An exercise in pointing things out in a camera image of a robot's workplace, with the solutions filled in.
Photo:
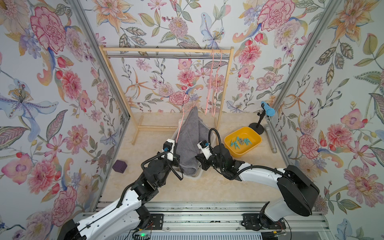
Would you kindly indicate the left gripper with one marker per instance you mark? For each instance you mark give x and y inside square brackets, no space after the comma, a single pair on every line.
[175,160]

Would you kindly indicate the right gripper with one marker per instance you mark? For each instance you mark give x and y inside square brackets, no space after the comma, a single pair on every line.
[200,157]

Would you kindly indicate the grey terry towel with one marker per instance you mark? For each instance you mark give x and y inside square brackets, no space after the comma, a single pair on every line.
[192,132]

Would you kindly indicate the pink wire hanger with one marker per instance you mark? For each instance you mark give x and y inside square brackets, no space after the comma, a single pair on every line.
[182,119]
[210,82]
[214,100]

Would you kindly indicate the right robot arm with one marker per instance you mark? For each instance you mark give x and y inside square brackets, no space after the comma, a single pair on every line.
[299,193]

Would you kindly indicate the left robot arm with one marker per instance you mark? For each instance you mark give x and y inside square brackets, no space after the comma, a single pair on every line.
[129,211]

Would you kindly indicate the white perforated plastic basket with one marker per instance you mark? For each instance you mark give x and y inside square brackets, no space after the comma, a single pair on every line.
[199,171]

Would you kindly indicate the yellow plastic bin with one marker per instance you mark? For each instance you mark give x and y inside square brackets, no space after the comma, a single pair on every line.
[243,133]

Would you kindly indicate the wooden clothes rack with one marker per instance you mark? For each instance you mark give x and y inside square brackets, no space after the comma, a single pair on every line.
[154,81]

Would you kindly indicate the purple cube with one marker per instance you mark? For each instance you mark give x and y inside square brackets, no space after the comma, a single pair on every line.
[119,166]

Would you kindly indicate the silver metal cylinder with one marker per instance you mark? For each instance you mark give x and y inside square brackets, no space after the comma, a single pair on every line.
[271,139]

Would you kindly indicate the black stand blue knob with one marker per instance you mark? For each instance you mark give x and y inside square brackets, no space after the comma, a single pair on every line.
[267,111]

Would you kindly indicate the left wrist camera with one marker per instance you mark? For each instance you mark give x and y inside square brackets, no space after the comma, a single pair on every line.
[168,147]

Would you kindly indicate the metal linear rail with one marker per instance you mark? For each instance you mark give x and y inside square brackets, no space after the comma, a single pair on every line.
[226,217]

